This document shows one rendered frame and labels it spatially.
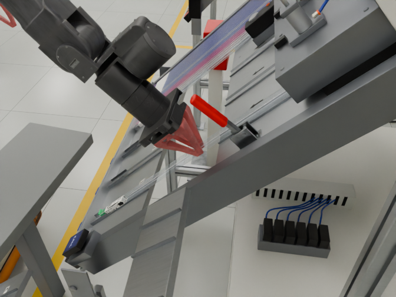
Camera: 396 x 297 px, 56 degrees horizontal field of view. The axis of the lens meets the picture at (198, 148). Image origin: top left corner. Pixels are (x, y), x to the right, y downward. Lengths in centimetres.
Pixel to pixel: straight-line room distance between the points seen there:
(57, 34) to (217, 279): 123
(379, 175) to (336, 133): 71
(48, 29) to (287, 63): 31
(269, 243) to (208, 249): 79
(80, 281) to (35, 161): 56
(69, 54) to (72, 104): 207
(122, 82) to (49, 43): 11
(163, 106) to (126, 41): 11
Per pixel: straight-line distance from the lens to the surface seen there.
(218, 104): 170
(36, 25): 55
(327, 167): 115
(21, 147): 131
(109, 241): 71
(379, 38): 47
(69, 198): 194
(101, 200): 88
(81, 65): 55
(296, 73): 47
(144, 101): 56
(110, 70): 55
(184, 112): 60
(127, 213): 72
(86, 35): 55
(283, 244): 89
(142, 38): 52
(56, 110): 258
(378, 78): 44
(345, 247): 97
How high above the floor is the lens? 136
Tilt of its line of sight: 40 degrees down
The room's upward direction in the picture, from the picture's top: straight up
